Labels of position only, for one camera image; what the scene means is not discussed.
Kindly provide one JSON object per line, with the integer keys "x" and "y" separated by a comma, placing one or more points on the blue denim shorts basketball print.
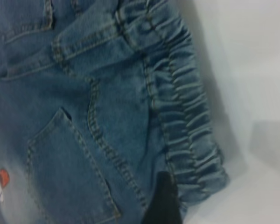
{"x": 88, "y": 105}

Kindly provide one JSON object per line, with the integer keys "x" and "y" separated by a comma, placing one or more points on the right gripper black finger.
{"x": 164, "y": 203}

